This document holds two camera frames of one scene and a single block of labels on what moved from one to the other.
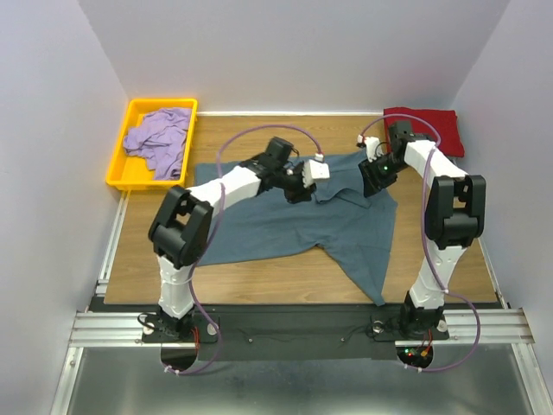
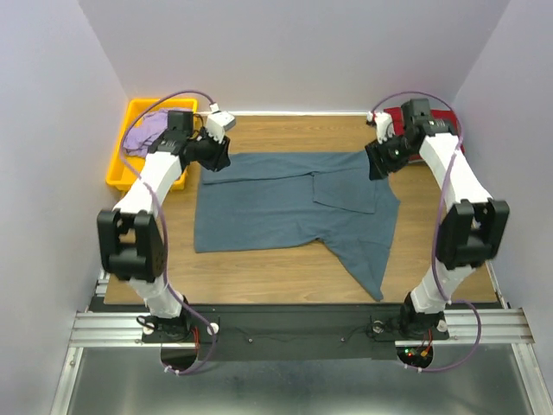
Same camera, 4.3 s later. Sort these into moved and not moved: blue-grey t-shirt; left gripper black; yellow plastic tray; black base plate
Moved: left gripper black; blue-grey t-shirt
Not moved: yellow plastic tray; black base plate
